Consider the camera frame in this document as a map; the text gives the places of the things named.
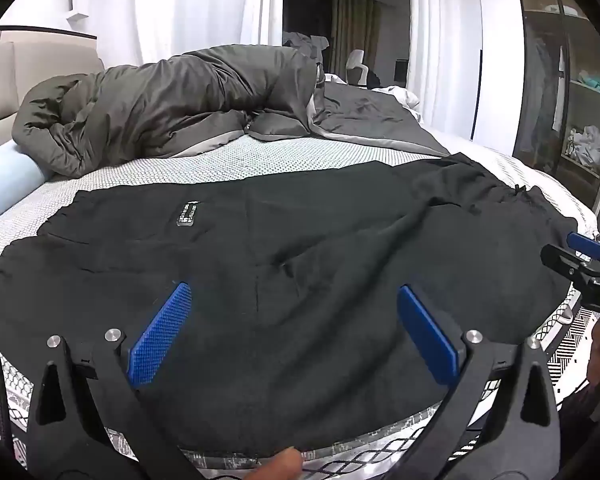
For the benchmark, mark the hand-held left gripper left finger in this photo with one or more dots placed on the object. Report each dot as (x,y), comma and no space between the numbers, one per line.
(157,335)

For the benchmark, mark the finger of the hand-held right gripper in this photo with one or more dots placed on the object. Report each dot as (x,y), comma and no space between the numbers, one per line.
(585,245)
(562,260)

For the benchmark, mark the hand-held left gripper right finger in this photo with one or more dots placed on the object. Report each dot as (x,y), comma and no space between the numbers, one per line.
(430,340)

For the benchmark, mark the black pants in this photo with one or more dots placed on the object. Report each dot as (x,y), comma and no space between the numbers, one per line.
(305,240)

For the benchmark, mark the person's right hand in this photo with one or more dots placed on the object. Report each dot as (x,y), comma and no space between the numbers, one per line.
(599,355)

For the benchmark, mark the person's left hand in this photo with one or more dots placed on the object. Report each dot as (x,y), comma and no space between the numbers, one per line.
(280,466)

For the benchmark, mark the white shoe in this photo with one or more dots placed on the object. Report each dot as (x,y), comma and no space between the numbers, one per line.
(565,315)

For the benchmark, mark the black and white patterned rug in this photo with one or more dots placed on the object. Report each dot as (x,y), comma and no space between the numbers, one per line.
(575,360)

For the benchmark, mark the white clothes pile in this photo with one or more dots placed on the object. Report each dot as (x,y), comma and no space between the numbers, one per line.
(587,145)

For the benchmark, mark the teal folded cloth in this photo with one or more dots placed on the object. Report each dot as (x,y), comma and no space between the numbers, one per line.
(595,82)

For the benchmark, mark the glass door wardrobe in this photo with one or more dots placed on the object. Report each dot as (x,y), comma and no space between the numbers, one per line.
(545,85)

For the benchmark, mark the light blue bolster pillow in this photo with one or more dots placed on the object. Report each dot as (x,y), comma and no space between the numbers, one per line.
(5,180)

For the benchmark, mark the bed with honeycomb mattress cover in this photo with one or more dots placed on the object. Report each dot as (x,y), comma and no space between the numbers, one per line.
(280,152)

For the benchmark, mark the dark grey duvet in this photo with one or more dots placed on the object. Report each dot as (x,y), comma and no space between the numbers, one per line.
(155,105)

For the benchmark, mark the white curtain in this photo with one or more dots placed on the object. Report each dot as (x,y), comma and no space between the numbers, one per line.
(180,10)
(440,25)

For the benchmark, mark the white chair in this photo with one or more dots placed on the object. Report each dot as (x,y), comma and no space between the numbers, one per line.
(355,65)

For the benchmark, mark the beige padded headboard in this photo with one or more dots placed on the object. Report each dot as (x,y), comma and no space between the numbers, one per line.
(30,70)

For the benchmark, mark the brown curtain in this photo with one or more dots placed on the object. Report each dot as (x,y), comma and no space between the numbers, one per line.
(355,25)

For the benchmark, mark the dark grey clothes pile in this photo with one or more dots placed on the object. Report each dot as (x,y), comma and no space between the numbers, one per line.
(300,42)

